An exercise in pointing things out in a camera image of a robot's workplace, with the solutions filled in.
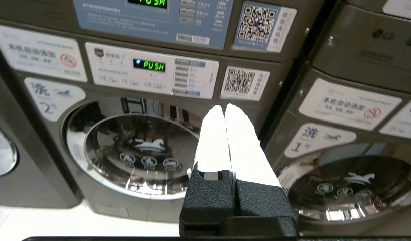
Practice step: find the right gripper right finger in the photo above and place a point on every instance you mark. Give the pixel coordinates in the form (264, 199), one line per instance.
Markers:
(245, 157)

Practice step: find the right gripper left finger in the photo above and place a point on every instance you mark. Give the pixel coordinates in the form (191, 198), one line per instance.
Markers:
(212, 147)

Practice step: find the grey front-load dryer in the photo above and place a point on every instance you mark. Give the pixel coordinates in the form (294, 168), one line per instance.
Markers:
(28, 180)
(51, 174)
(282, 110)

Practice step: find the round chrome dryer door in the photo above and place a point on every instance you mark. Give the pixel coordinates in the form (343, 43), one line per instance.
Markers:
(101, 157)
(1, 152)
(369, 197)

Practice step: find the grey stacked dryer blue panel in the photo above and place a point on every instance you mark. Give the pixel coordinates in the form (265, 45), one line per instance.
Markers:
(41, 20)

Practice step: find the white rounded number label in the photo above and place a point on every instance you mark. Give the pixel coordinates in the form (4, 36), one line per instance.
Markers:
(51, 97)
(319, 137)

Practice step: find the white warning label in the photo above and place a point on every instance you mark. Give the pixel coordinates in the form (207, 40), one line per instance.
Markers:
(34, 53)
(346, 103)

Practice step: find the white control panel green display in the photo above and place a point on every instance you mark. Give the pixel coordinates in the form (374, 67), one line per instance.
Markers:
(118, 75)

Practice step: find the blue and white code sticker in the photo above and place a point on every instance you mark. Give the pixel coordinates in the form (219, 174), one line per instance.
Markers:
(259, 25)

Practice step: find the blue control panel green display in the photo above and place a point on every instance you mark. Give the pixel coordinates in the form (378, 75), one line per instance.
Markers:
(125, 20)

